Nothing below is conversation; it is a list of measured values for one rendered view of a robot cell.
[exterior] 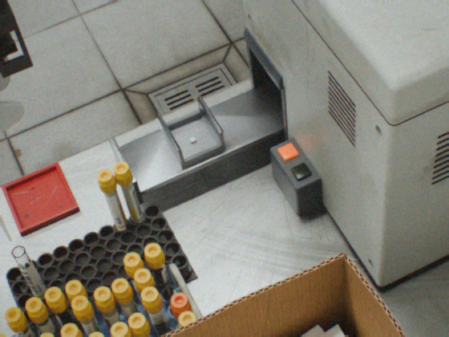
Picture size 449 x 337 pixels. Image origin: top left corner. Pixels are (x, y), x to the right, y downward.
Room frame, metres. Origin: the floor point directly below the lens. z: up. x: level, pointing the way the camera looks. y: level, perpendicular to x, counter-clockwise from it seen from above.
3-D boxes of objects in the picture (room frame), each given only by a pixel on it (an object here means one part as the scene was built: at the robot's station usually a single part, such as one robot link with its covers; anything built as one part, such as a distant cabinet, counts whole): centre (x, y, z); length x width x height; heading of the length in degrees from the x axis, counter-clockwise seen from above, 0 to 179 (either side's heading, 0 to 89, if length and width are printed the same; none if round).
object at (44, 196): (0.60, 0.20, 0.88); 0.07 x 0.07 x 0.01; 18
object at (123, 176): (0.49, 0.14, 0.93); 0.17 x 0.09 x 0.11; 108
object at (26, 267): (0.47, 0.20, 0.93); 0.01 x 0.01 x 0.10; 18
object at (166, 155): (0.62, 0.01, 0.92); 0.21 x 0.07 x 0.05; 108
